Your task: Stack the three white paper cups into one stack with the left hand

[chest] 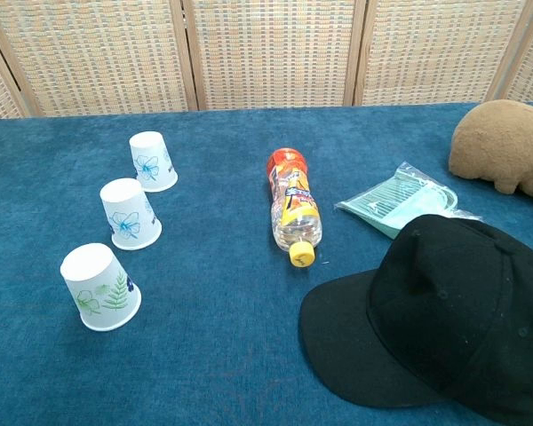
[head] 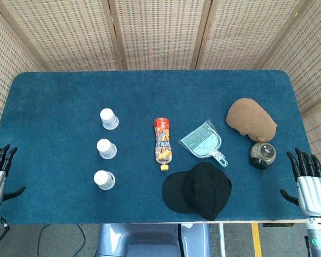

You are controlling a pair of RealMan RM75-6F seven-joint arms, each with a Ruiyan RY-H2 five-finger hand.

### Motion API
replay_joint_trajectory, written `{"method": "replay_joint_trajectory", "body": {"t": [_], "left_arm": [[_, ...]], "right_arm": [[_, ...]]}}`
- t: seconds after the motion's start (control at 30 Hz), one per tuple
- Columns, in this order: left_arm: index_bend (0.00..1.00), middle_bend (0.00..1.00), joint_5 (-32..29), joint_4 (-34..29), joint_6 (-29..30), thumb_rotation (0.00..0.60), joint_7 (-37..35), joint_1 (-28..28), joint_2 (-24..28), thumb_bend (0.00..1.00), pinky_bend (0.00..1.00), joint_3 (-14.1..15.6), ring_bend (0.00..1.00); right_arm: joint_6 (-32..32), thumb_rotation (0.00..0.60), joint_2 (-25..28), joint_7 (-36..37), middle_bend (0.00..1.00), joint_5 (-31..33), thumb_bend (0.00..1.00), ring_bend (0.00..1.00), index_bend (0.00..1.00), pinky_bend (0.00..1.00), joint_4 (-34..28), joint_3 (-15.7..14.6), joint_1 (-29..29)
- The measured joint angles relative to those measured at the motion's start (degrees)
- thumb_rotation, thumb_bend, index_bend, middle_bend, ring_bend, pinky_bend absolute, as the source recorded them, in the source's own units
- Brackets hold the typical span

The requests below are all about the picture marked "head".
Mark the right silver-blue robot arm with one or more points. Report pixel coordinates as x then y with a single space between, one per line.
319 235

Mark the woven bamboo screen panel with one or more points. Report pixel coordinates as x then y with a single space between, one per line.
310 67
246 34
64 34
5 69
160 34

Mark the round glass jar black lid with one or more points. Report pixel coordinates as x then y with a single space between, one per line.
263 154

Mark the clear plastic bottle orange label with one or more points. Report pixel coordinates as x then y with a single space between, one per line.
163 143

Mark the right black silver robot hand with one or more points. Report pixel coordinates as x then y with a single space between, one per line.
311 190

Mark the white paper cup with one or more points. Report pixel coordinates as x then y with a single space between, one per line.
104 180
106 149
108 119

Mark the black baseball cap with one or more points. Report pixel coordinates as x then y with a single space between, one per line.
196 191

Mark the blue carpet table mat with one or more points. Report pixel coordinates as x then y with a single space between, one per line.
64 171

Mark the silver-blue robot torso base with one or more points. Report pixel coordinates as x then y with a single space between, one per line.
152 241

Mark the light blue plastic dustpan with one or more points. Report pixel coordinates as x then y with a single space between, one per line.
203 143

